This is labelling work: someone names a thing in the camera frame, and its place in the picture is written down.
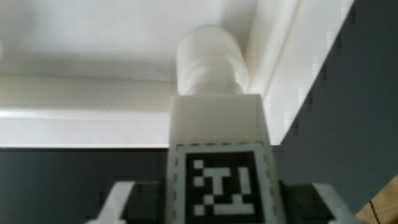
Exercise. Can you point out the white leg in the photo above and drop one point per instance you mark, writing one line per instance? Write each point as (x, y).
(220, 184)

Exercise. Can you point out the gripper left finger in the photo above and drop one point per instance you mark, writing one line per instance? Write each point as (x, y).
(131, 205)

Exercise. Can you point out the white square table top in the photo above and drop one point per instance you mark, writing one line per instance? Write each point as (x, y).
(87, 64)

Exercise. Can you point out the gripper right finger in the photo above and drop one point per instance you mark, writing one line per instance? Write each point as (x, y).
(314, 205)

